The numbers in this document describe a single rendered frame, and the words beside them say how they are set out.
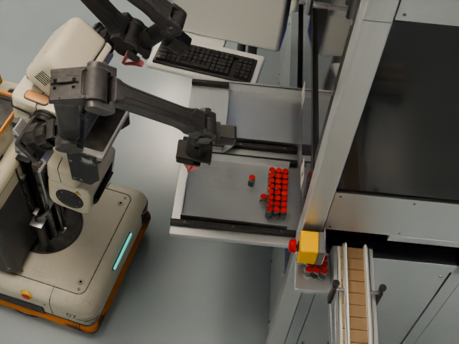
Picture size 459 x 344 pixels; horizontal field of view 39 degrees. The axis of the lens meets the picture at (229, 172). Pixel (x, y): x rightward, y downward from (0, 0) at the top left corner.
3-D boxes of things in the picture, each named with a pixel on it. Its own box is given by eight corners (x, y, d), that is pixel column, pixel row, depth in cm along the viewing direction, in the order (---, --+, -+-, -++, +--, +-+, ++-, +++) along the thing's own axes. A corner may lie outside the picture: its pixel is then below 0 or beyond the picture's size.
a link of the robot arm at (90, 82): (45, 56, 144) (42, 99, 141) (108, 61, 146) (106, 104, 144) (57, 119, 186) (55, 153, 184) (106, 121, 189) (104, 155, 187)
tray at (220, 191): (288, 168, 225) (289, 161, 222) (285, 232, 209) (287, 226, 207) (190, 157, 225) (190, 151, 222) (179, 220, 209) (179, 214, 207)
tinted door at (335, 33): (317, 64, 209) (358, -110, 162) (318, 171, 183) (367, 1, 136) (315, 64, 209) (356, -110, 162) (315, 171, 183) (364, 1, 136)
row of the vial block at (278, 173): (280, 176, 222) (282, 168, 219) (278, 220, 212) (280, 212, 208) (274, 175, 222) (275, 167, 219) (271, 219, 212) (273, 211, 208)
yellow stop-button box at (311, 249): (320, 244, 198) (324, 231, 192) (320, 265, 194) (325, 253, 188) (295, 241, 198) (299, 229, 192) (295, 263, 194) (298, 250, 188)
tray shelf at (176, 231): (317, 92, 250) (318, 89, 249) (319, 251, 208) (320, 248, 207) (192, 80, 250) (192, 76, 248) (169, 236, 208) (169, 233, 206)
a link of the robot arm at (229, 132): (200, 106, 175) (199, 137, 173) (242, 110, 178) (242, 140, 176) (192, 120, 187) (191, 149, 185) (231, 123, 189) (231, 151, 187)
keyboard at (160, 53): (257, 61, 266) (257, 56, 264) (248, 85, 258) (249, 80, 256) (162, 39, 270) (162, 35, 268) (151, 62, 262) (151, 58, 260)
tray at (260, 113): (319, 98, 246) (320, 92, 243) (319, 152, 230) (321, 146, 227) (228, 89, 246) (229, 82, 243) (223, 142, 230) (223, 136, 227)
